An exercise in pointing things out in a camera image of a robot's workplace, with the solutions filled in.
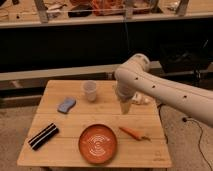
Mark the black hanging cable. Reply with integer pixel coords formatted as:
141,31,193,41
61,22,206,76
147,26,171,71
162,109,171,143
123,19,134,64

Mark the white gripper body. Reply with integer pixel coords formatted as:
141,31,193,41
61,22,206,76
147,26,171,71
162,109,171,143
115,83,135,102

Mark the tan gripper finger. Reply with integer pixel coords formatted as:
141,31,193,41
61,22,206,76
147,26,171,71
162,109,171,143
120,100,132,114

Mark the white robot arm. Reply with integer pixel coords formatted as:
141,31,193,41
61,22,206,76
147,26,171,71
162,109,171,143
115,53,213,128

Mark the orange object on shelf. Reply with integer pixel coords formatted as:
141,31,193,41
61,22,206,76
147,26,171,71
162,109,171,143
91,0,123,16

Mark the blue sponge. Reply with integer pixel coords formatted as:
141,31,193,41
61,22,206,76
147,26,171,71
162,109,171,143
57,98,76,114

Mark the black white striped block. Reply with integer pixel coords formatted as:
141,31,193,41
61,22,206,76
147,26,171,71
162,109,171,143
28,123,59,150

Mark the wooden table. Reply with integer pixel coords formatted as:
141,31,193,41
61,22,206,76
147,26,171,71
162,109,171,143
17,80,172,169

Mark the black box on right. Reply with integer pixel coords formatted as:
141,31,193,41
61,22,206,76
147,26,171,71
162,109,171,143
159,43,213,73

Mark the long grey shelf rail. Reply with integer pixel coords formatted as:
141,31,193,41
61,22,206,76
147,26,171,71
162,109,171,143
0,60,164,83

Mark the black floor cable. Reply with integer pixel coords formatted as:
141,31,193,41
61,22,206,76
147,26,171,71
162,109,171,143
181,116,213,171

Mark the orange toy carrot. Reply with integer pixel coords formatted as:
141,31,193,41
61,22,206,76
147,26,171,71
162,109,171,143
119,126,149,141

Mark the orange ceramic plate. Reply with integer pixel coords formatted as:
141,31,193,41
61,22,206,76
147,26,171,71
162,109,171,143
78,124,117,164

